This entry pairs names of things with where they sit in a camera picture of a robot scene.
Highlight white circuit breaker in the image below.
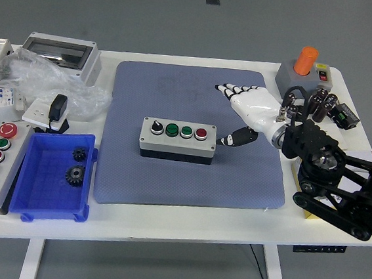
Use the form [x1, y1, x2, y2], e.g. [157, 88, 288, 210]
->
[0, 85, 18, 119]

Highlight black module green terminal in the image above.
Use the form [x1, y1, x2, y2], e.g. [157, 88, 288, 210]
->
[330, 101, 362, 132]

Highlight blue plastic bin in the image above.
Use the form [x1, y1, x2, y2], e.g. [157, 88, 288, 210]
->
[7, 127, 101, 228]

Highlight yellow and white carton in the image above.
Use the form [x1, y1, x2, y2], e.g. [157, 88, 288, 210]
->
[289, 143, 372, 227]

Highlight grey box with rocker switch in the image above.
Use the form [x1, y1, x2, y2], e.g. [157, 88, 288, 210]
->
[273, 57, 336, 104]

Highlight grey four-button control box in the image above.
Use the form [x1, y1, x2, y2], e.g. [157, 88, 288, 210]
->
[137, 116, 218, 166]

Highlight clear plastic bag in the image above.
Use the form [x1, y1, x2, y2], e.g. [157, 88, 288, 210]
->
[0, 45, 116, 121]

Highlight white table leg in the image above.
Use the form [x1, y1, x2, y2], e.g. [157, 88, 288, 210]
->
[260, 244, 292, 279]
[18, 236, 46, 279]

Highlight black power adapter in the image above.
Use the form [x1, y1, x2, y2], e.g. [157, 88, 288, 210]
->
[47, 93, 69, 124]

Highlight thin black cable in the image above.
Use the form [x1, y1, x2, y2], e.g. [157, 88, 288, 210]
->
[247, 244, 278, 279]

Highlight large black gear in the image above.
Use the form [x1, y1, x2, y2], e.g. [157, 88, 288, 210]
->
[64, 163, 87, 188]

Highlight grey five-button control box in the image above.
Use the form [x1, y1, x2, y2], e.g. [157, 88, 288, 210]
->
[0, 121, 33, 217]

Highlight orange cylinder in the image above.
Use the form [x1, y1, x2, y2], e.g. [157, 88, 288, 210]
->
[293, 45, 320, 77]

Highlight white wall socket plate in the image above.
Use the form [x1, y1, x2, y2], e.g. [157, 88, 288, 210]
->
[21, 97, 66, 127]

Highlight blue-grey padded mat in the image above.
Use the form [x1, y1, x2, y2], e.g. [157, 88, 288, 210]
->
[93, 56, 298, 222]

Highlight grey distribution box clear cover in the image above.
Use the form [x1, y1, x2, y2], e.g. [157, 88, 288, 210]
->
[17, 30, 105, 87]

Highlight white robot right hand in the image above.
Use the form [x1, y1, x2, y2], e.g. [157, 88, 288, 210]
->
[209, 80, 286, 152]

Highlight black capacitor purple label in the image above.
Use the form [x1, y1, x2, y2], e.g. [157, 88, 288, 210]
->
[286, 105, 301, 120]

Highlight black desk control panel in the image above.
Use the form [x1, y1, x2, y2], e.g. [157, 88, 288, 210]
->
[292, 241, 348, 258]

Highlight small black gear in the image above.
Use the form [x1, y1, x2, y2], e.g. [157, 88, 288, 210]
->
[72, 146, 89, 163]

